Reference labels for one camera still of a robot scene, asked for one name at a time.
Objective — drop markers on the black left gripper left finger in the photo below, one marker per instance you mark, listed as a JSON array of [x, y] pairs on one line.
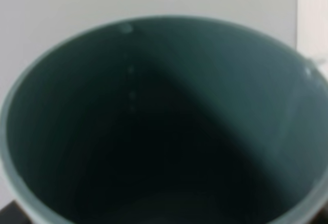
[[13, 214]]

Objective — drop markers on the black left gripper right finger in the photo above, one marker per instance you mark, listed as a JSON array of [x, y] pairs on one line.
[[321, 217]]

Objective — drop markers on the teal plastic cup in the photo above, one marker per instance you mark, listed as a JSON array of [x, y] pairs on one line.
[[167, 119]]

